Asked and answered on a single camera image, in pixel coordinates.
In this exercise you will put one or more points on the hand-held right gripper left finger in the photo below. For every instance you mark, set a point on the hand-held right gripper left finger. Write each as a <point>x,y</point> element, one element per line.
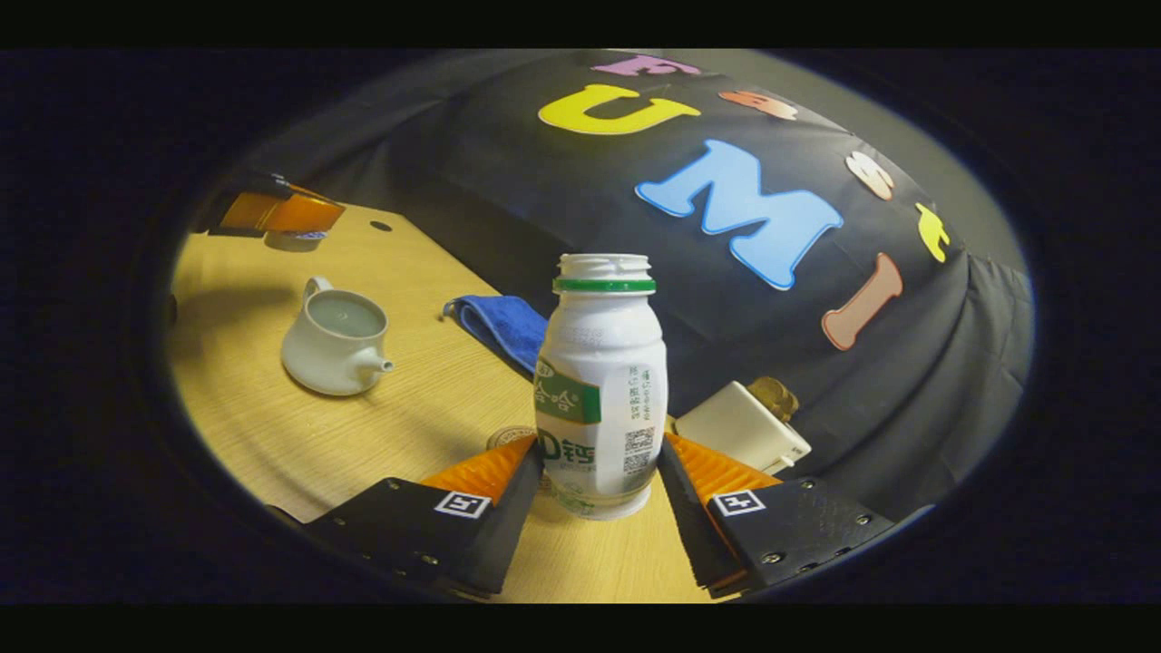
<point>503,526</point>

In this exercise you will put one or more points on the white ceramic teacup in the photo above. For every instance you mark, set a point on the white ceramic teacup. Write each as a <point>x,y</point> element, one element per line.
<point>326,358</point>

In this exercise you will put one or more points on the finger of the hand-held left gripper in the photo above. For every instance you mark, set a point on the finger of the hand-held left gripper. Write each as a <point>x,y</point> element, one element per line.
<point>290,213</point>

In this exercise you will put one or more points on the brown bread slice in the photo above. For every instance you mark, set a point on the brown bread slice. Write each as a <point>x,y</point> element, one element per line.
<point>775,397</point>

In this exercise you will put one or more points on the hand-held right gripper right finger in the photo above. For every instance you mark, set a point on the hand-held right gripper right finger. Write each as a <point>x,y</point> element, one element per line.
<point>689,526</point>

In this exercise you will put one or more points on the black backdrop cloth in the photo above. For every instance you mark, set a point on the black backdrop cloth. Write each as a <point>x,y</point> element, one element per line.
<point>562,190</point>

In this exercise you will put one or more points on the white plastic water bottle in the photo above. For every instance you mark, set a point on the white plastic water bottle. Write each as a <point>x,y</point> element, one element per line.
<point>603,381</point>

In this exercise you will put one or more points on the blue towel cloth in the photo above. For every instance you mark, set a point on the blue towel cloth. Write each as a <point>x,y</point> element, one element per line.
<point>503,331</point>

